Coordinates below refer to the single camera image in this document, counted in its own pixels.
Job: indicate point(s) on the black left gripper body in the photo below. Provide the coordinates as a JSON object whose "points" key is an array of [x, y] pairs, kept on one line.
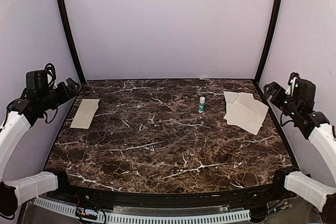
{"points": [[64, 96]]}

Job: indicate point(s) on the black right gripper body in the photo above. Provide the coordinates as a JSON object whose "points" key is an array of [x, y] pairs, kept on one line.
{"points": [[278, 100]]}

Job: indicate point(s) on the white letter sheet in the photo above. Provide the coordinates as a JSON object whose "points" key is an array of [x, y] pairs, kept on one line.
{"points": [[247, 113]]}

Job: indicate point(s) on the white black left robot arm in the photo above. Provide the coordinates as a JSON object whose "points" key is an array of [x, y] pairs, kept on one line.
{"points": [[40, 95]]}

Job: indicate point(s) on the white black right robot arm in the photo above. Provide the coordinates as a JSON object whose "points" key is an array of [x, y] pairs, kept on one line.
{"points": [[297, 102]]}

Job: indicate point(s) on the beige paper envelope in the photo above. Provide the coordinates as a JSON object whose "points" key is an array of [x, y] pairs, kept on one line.
{"points": [[85, 114]]}

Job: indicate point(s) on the white spare paper sheet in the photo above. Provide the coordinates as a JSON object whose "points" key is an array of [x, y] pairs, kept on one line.
{"points": [[230, 98]]}

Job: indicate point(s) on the green white glue stick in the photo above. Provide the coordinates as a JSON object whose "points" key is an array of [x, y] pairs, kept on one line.
{"points": [[201, 104]]}

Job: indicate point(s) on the black front table rail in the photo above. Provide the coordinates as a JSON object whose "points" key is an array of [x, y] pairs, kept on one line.
{"points": [[249, 197]]}

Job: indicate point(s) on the black right frame post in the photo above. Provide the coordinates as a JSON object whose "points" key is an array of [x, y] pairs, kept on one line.
{"points": [[268, 40]]}

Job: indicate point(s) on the black frame post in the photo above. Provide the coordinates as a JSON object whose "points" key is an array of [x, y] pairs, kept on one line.
{"points": [[70, 40], [268, 40]]}

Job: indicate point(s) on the black left frame post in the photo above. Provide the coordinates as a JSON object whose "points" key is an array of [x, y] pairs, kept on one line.
{"points": [[70, 40]]}

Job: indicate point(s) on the white slotted cable duct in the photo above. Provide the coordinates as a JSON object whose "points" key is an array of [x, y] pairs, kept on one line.
{"points": [[144, 215]]}

